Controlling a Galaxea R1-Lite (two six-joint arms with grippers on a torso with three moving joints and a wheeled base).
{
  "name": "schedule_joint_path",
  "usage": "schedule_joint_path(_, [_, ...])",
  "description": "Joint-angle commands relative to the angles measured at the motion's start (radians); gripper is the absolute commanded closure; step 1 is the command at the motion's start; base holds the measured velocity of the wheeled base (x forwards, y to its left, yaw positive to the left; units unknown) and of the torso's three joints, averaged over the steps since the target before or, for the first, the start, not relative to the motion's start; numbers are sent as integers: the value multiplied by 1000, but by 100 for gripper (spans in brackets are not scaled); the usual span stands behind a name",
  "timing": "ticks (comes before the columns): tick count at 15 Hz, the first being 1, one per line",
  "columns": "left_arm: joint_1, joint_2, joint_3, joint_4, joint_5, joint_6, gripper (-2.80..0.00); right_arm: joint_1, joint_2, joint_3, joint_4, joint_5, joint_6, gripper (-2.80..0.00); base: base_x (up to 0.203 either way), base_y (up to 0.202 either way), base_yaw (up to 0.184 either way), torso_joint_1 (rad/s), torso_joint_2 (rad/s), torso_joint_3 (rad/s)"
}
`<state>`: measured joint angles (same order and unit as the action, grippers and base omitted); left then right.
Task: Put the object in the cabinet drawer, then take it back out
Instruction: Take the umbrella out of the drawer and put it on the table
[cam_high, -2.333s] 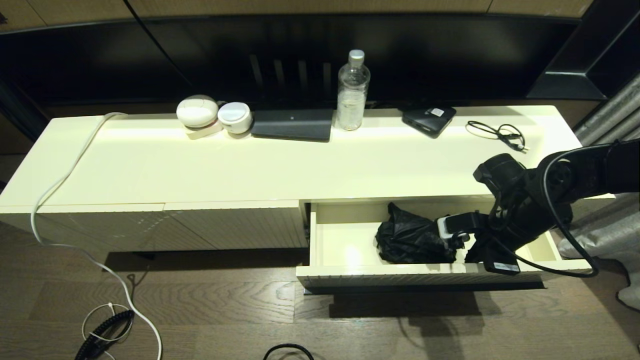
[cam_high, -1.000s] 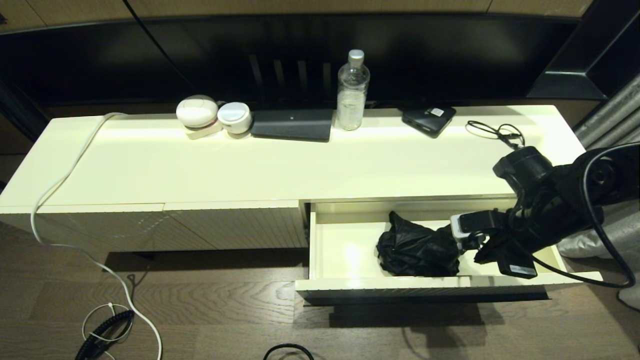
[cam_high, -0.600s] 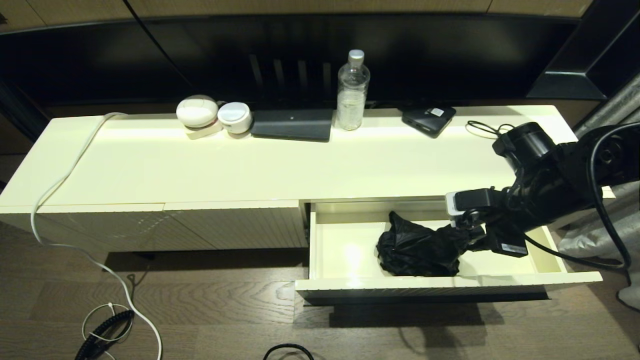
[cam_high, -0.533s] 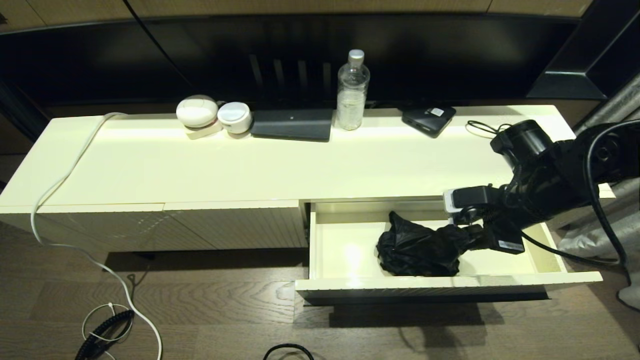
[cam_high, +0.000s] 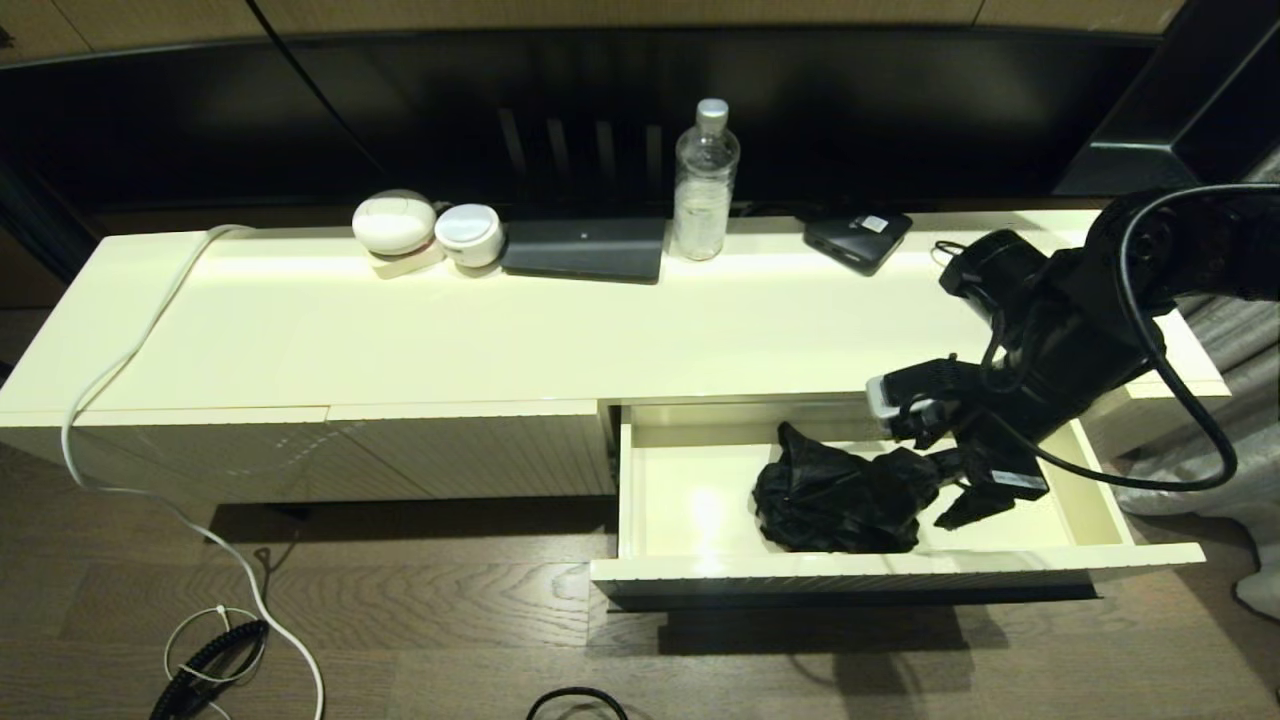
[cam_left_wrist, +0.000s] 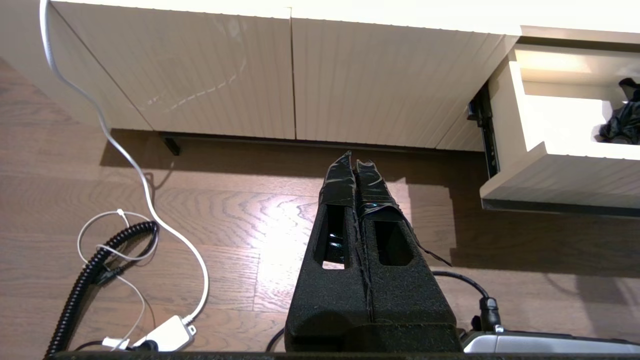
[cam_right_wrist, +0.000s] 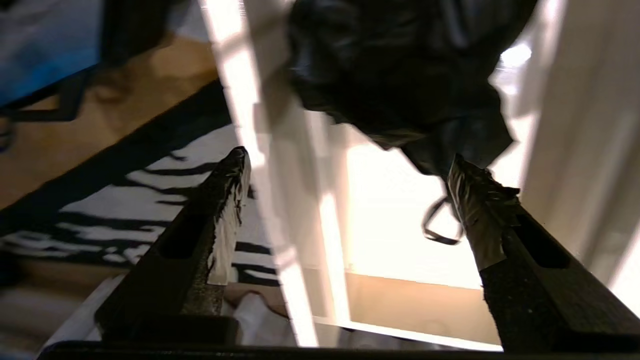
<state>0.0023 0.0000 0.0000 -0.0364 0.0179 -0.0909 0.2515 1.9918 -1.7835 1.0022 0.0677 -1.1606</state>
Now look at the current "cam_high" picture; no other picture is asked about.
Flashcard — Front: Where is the black umbrella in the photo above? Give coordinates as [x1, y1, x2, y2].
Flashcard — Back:
[752, 422, 971, 554]

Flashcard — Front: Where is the white ribbed drawer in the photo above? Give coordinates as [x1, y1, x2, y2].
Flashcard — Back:
[590, 395, 1208, 611]

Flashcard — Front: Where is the white low cabinet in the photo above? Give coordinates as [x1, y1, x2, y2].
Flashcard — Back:
[0, 208, 1231, 506]

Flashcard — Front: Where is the black box with white label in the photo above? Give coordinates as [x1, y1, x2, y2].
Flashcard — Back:
[802, 210, 913, 277]

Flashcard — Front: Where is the grey curtain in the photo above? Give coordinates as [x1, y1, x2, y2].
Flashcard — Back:
[1115, 150, 1280, 621]

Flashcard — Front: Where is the black television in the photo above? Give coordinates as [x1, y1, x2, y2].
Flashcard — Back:
[0, 28, 1151, 236]

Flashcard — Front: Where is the clear plastic water bottle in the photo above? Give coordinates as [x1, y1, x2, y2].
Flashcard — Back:
[672, 98, 741, 261]

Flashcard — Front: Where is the dark grey flat box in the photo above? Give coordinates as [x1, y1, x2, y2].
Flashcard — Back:
[500, 217, 668, 285]

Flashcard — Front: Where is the white ribbed cabinet door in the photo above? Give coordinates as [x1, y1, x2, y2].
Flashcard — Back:
[330, 400, 617, 499]
[78, 405, 433, 504]

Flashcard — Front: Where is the small white round device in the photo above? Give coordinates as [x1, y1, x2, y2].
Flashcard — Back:
[434, 203, 505, 268]

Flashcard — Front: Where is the large white round device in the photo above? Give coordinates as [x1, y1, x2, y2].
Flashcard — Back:
[352, 189, 438, 256]

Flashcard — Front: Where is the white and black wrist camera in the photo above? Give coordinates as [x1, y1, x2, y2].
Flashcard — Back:
[866, 358, 969, 447]

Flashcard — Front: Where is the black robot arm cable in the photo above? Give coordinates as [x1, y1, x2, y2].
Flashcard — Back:
[1000, 183, 1280, 493]

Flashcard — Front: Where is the black wall shelf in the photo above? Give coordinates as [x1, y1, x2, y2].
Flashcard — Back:
[1050, 0, 1280, 201]

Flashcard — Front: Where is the black floor cable with plug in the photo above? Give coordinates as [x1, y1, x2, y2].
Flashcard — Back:
[526, 686, 629, 720]

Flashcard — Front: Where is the thin white cable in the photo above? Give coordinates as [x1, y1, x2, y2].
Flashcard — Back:
[163, 604, 269, 720]

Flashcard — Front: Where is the black coiled cable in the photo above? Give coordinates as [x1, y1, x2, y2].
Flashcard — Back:
[150, 620, 271, 720]

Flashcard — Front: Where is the white power cable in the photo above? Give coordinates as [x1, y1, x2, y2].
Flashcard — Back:
[63, 224, 327, 720]

